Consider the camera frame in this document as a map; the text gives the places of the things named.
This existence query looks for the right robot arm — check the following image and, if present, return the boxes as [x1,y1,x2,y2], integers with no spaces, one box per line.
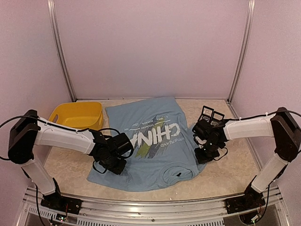
[192,106,301,213]

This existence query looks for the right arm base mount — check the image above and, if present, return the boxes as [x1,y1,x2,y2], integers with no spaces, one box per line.
[225,196,266,214]

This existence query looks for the black display box right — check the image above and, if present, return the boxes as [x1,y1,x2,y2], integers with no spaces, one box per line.
[210,111,225,126]

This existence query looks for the aluminium frame post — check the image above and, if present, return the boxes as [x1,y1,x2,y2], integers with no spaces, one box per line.
[47,0,77,102]
[227,0,256,105]

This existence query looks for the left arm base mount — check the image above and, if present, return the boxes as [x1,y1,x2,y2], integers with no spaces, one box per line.
[41,196,83,215]

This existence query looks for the front aluminium rail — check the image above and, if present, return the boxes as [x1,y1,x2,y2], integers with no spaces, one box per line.
[13,187,292,226]

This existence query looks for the left aluminium frame post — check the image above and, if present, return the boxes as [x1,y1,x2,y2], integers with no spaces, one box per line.
[47,0,77,102]

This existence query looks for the black display box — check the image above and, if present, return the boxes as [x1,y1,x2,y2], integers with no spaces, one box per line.
[198,105,214,123]
[210,111,225,126]

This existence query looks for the light blue printed t-shirt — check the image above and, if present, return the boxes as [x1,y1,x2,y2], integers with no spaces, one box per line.
[87,97,206,192]

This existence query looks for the yellow plastic basket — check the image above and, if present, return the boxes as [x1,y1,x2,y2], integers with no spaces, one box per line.
[48,102,103,130]

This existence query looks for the black display box left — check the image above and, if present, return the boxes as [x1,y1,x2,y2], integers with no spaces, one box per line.
[198,105,214,123]

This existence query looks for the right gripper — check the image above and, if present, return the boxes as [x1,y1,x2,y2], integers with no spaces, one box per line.
[194,140,222,164]

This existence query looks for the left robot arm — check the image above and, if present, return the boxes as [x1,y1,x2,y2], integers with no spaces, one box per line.
[7,110,134,214]

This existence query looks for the right aluminium frame post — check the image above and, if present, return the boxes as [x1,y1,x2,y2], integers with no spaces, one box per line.
[227,0,256,105]

